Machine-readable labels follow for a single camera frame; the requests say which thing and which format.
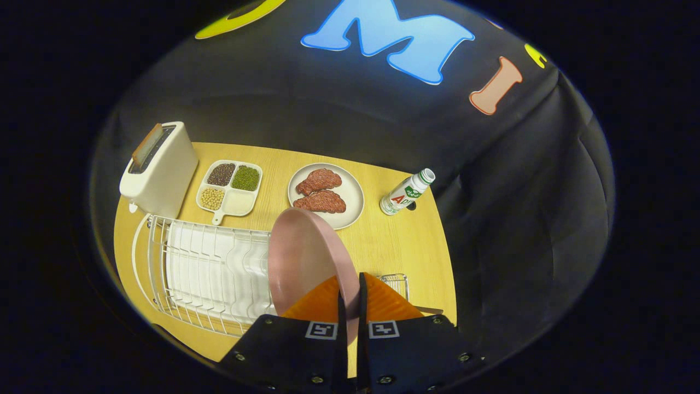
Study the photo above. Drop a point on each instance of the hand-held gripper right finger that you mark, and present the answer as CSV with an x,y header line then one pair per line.
x,y
362,350

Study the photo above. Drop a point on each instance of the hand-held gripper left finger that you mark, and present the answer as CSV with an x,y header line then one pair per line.
x,y
343,350

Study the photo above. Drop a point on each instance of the pink plate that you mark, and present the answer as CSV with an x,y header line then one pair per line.
x,y
301,257

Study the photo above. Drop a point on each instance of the beige plate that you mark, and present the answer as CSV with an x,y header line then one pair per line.
x,y
353,191

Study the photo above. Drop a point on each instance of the red meat piece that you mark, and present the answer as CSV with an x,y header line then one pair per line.
x,y
322,202
320,180

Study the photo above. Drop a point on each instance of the white drink bottle green label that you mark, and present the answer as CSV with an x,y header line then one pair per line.
x,y
404,194

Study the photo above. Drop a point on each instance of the pile of white rice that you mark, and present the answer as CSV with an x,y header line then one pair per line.
x,y
239,202

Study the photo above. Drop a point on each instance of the white divided tray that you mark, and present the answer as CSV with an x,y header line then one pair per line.
x,y
217,219

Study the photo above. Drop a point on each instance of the pile of green beans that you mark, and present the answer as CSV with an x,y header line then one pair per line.
x,y
246,178

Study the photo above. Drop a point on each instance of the pile of yellow soybeans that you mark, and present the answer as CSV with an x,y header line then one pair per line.
x,y
212,198

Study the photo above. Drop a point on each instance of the pile of dark beans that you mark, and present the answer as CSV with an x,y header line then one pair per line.
x,y
221,175

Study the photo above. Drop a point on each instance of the white toaster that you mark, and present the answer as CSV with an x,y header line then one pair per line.
x,y
164,180

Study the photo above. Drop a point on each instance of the toast slice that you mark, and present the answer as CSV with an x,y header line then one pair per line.
x,y
146,145

